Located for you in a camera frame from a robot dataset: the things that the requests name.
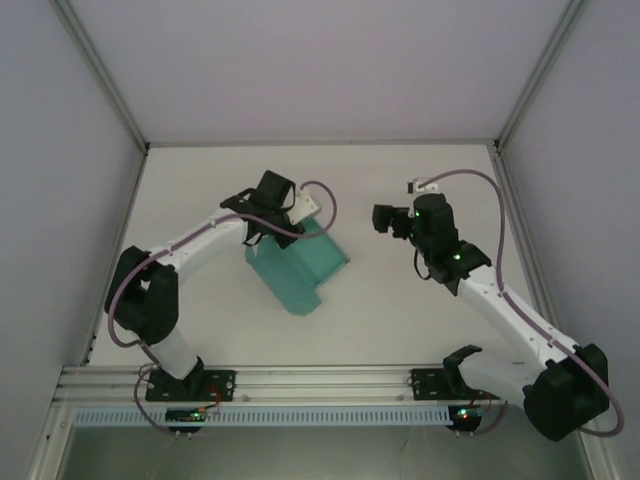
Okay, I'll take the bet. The teal paper box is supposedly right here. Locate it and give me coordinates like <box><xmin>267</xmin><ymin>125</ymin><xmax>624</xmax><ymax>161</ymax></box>
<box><xmin>244</xmin><ymin>218</ymin><xmax>352</xmax><ymax>317</ymax></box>

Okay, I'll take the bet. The right circuit board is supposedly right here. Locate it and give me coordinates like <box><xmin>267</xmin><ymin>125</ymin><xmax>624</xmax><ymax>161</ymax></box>
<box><xmin>448</xmin><ymin>405</ymin><xmax>485</xmax><ymax>427</ymax></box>

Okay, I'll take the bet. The circuit board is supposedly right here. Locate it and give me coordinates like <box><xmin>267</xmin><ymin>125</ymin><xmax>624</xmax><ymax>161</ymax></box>
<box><xmin>165</xmin><ymin>408</ymin><xmax>207</xmax><ymax>427</ymax></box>
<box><xmin>448</xmin><ymin>405</ymin><xmax>485</xmax><ymax>427</ymax></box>

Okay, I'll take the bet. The left circuit board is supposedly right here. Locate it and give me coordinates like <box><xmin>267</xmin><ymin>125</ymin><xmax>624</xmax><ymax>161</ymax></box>
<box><xmin>165</xmin><ymin>408</ymin><xmax>207</xmax><ymax>427</ymax></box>

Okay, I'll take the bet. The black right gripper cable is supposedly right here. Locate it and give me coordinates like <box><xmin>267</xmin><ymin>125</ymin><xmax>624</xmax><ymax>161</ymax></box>
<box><xmin>413</xmin><ymin>248</ymin><xmax>436</xmax><ymax>283</ymax></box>

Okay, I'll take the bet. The aluminium table side rail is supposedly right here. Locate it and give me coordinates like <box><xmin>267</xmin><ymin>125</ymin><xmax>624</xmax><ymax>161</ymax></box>
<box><xmin>74</xmin><ymin>147</ymin><xmax>151</xmax><ymax>369</ymax></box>
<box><xmin>491</xmin><ymin>144</ymin><xmax>572</xmax><ymax>364</ymax></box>

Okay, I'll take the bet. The aluminium mounting rail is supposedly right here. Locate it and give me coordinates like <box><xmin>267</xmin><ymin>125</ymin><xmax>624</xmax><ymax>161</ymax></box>
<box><xmin>52</xmin><ymin>363</ymin><xmax>599</xmax><ymax>404</ymax></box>

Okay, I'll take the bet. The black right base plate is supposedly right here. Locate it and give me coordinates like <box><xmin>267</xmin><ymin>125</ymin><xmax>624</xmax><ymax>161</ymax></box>
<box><xmin>409</xmin><ymin>367</ymin><xmax>503</xmax><ymax>402</ymax></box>

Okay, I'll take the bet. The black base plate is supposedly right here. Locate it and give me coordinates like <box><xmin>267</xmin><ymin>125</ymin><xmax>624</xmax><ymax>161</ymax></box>
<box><xmin>409</xmin><ymin>367</ymin><xmax>503</xmax><ymax>402</ymax></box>
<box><xmin>144</xmin><ymin>368</ymin><xmax>237</xmax><ymax>403</ymax></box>

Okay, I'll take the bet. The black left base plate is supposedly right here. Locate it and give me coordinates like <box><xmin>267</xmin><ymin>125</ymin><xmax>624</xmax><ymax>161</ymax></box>
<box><xmin>144</xmin><ymin>368</ymin><xmax>237</xmax><ymax>403</ymax></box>

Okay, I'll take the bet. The light blue slotted cable duct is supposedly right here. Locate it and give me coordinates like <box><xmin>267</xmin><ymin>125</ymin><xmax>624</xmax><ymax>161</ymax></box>
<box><xmin>73</xmin><ymin>406</ymin><xmax>452</xmax><ymax>427</ymax></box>

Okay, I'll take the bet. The aluminium frame post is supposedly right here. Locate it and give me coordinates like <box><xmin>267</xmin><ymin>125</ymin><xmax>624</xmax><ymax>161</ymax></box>
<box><xmin>491</xmin><ymin>0</ymin><xmax>592</xmax><ymax>152</ymax></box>
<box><xmin>51</xmin><ymin>0</ymin><xmax>152</xmax><ymax>152</ymax></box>

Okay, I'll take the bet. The aluminium frame leg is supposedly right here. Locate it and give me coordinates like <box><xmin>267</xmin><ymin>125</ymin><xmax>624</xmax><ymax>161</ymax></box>
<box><xmin>571</xmin><ymin>401</ymin><xmax>615</xmax><ymax>480</ymax></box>
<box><xmin>26</xmin><ymin>403</ymin><xmax>77</xmax><ymax>480</ymax></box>

